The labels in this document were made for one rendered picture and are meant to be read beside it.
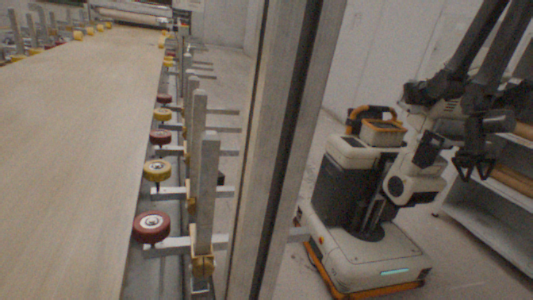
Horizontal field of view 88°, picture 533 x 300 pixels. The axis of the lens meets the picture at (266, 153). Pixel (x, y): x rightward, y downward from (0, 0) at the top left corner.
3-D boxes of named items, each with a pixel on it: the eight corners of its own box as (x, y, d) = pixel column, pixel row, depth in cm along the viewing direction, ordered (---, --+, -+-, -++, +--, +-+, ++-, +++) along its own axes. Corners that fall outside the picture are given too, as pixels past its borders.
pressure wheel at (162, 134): (154, 164, 104) (153, 136, 99) (147, 155, 109) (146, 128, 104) (174, 161, 109) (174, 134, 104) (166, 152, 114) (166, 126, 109)
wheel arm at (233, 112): (238, 115, 165) (239, 108, 163) (239, 117, 162) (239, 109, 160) (160, 110, 151) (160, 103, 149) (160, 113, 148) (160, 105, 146)
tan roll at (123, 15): (187, 28, 478) (188, 21, 473) (188, 29, 468) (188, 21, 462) (93, 14, 432) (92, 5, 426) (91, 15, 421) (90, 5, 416)
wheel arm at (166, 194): (276, 192, 104) (278, 182, 102) (278, 198, 101) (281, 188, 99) (151, 197, 89) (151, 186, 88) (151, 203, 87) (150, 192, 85)
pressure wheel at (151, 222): (170, 266, 65) (171, 229, 60) (133, 271, 62) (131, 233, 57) (170, 241, 72) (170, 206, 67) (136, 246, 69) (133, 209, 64)
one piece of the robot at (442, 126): (403, 157, 126) (422, 113, 117) (446, 158, 135) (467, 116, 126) (430, 175, 113) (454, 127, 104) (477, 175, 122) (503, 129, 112)
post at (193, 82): (193, 189, 117) (198, 75, 96) (193, 194, 114) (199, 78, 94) (185, 190, 116) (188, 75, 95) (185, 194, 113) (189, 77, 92)
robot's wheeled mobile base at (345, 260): (289, 223, 204) (297, 196, 193) (361, 217, 224) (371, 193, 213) (334, 308, 147) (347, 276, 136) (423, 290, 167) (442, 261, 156)
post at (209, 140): (205, 291, 75) (219, 128, 54) (205, 303, 72) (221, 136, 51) (191, 294, 74) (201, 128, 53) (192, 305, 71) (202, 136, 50)
